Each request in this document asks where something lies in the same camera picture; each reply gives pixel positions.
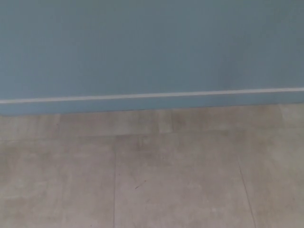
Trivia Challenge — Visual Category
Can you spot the blue baseboard with white trim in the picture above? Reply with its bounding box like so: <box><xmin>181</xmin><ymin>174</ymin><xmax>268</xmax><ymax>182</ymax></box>
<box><xmin>0</xmin><ymin>87</ymin><xmax>304</xmax><ymax>117</ymax></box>

